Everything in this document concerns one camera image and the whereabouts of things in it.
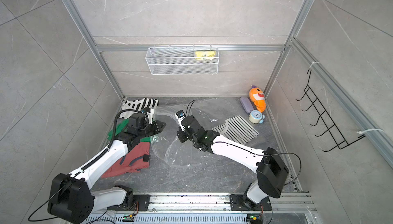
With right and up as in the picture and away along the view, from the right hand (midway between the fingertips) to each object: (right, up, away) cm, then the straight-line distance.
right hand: (180, 127), depth 79 cm
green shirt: (-43, -3, +23) cm, 48 cm away
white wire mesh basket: (-1, +42, +22) cm, 48 cm away
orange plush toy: (+53, +19, +32) cm, 64 cm away
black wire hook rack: (+67, +2, -14) cm, 68 cm away
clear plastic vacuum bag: (+17, +7, +25) cm, 31 cm away
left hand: (-8, +2, +4) cm, 9 cm away
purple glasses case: (+45, +13, +32) cm, 57 cm away
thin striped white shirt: (+36, -4, +22) cm, 42 cm away
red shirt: (-26, -20, +7) cm, 33 cm away
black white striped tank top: (-36, +13, +35) cm, 52 cm away
